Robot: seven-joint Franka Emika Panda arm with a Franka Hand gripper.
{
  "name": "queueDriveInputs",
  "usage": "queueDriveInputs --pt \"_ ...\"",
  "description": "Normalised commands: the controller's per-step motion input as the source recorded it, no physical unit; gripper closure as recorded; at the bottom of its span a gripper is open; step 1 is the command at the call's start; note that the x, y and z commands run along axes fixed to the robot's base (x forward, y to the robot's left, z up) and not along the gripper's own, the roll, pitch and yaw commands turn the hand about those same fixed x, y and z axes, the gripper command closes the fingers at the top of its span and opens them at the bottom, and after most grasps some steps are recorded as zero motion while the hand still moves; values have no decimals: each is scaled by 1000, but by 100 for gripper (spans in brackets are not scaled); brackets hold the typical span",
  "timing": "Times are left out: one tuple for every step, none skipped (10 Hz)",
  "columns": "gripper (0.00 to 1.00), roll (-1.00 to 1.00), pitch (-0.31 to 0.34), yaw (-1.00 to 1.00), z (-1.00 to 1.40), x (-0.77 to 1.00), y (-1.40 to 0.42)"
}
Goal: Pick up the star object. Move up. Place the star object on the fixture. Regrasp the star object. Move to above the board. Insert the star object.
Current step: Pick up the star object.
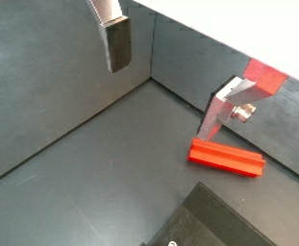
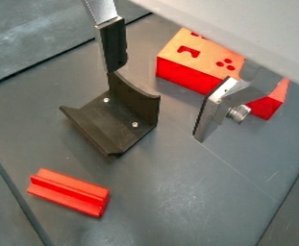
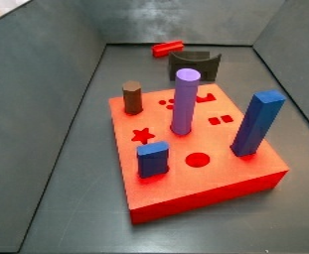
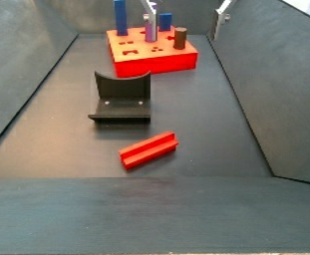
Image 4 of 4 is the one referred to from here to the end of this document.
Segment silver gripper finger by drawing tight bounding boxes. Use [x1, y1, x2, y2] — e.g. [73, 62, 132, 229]
[140, 0, 162, 42]
[212, 0, 237, 41]

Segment red star-shaped bar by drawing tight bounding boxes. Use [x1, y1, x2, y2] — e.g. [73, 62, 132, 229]
[120, 131, 179, 170]

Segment red peg board base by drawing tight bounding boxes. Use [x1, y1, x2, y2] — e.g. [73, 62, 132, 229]
[108, 27, 199, 78]

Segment black curved fixture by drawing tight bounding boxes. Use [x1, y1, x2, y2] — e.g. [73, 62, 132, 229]
[89, 73, 152, 123]

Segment purple cylinder peg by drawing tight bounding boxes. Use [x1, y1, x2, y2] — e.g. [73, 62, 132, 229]
[145, 2, 158, 43]

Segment tall blue rectangular peg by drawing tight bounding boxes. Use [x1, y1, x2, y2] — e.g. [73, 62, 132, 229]
[114, 0, 129, 36]

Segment brown hexagonal peg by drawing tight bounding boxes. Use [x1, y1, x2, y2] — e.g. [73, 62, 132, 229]
[173, 27, 187, 50]

